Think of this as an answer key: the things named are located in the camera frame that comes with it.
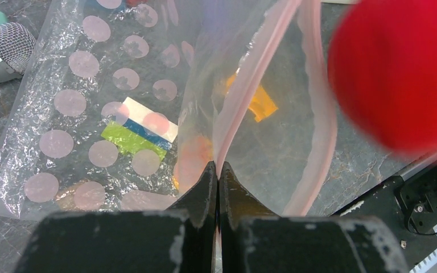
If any orange round toy slice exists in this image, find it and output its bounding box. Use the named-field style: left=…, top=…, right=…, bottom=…
left=173, top=135, right=213, bottom=195

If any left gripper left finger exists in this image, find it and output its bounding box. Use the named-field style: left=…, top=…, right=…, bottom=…
left=15, top=162, right=217, bottom=272

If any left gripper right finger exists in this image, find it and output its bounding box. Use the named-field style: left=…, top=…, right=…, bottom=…
left=219, top=163, right=408, bottom=272

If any orange stepped brick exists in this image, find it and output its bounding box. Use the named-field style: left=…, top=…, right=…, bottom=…
left=226, top=73, right=279, bottom=123

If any red toy apple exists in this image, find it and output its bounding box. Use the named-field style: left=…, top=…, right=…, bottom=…
left=327, top=1, right=437, bottom=157

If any clear polka dot zip bag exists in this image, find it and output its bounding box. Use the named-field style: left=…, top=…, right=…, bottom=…
left=0, top=1, right=337, bottom=220

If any silver toy microphone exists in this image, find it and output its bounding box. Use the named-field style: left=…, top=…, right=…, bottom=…
left=0, top=22, right=36, bottom=83

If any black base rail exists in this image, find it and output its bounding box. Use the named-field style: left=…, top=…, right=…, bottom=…
left=335, top=164, right=437, bottom=272

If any green white blue brick stack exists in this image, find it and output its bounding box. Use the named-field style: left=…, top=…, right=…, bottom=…
left=101, top=97, right=178, bottom=160

